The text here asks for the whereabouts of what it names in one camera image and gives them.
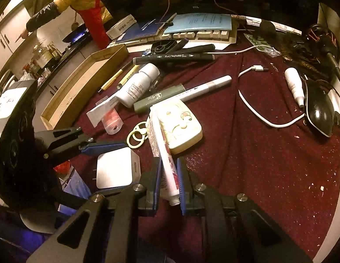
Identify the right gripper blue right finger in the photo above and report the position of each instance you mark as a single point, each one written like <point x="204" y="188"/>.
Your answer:
<point x="191" y="200"/>

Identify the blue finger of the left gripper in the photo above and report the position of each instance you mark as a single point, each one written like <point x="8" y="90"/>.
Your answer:
<point x="101" y="147"/>

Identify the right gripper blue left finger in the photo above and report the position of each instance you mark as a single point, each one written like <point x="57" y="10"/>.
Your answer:
<point x="151" y="180"/>

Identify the clear pink toothbrush case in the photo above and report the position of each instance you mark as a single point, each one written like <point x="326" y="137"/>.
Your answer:
<point x="112" y="122"/>

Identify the white square box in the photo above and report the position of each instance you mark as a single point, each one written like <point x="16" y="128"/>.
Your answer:
<point x="118" y="168"/>

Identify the white red toothpaste tube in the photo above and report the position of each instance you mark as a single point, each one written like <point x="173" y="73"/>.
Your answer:
<point x="169" y="185"/>

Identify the white folded paper card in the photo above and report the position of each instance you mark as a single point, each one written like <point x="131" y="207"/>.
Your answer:
<point x="97" y="113"/>

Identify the white plastic bottle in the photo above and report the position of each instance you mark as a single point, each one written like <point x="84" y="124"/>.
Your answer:
<point x="137" y="85"/>

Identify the dark green pen case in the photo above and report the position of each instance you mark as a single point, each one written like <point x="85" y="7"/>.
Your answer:
<point x="144" y="105"/>

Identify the cream white power adapter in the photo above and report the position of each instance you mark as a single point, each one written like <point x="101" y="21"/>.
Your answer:
<point x="180" y="126"/>

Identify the yellow wooden pencil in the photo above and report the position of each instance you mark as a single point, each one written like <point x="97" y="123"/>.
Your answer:
<point x="110" y="81"/>

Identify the shallow cardboard tray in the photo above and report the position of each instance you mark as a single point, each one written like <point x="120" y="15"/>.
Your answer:
<point x="72" y="96"/>

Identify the dark red table cloth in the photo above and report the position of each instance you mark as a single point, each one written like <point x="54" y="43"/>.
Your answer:
<point x="291" y="173"/>

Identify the yellow black pen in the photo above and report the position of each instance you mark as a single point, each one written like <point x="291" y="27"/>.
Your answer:
<point x="128" y="75"/>

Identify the black marker pen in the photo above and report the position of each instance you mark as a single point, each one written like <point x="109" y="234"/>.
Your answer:
<point x="195" y="49"/>
<point x="184" y="57"/>

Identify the white marker pen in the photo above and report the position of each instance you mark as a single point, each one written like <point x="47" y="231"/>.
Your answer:
<point x="203" y="89"/>

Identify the black plastic spool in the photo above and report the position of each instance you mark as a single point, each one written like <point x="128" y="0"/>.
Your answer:
<point x="162" y="46"/>

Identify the dark blue book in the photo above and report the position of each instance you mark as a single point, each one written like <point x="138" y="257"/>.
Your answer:
<point x="145" y="29"/>

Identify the small white carton box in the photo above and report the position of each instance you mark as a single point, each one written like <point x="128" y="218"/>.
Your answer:
<point x="121" y="27"/>

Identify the light blue notebook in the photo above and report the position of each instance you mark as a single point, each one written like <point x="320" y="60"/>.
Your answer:
<point x="196" y="22"/>

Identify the person in yellow jacket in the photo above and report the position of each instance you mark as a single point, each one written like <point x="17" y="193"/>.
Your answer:
<point x="94" y="13"/>

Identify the black computer mouse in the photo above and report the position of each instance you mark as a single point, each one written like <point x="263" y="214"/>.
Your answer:
<point x="318" y="108"/>

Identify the small white dropper bottle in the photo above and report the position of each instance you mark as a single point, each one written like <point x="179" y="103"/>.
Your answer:
<point x="295" y="85"/>

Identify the beige computer keyboard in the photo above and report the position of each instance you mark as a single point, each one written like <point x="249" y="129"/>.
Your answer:
<point x="220" y="38"/>

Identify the pill blister pack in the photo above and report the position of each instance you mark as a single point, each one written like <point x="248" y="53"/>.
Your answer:
<point x="263" y="46"/>

